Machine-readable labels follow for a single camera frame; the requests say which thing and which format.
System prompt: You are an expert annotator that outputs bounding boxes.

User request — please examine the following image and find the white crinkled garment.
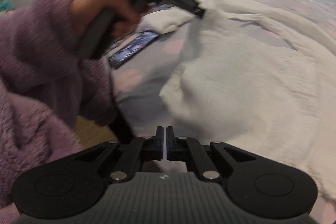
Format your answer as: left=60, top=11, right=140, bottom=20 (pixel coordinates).
left=142, top=0, right=336, bottom=201

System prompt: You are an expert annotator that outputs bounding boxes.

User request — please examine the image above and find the person's left hand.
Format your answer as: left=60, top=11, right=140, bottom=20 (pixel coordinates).
left=70, top=0, right=143, bottom=39

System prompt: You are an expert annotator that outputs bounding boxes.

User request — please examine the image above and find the black smartphone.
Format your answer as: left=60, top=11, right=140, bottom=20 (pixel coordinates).
left=108, top=30, right=160, bottom=70

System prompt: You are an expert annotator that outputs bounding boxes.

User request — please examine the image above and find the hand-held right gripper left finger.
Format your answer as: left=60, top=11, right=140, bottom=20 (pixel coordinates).
left=75, top=126, right=164, bottom=183

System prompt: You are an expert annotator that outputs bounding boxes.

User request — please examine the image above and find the person's purple fluffy robe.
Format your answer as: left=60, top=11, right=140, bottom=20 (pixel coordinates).
left=0, top=80, right=84, bottom=215

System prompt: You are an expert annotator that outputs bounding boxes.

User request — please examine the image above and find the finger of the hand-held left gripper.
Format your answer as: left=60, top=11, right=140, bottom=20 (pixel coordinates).
left=171, top=0, right=206, bottom=20

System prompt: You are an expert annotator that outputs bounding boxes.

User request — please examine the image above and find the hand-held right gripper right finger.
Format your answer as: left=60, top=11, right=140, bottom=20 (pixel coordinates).
left=167, top=126, right=256, bottom=183

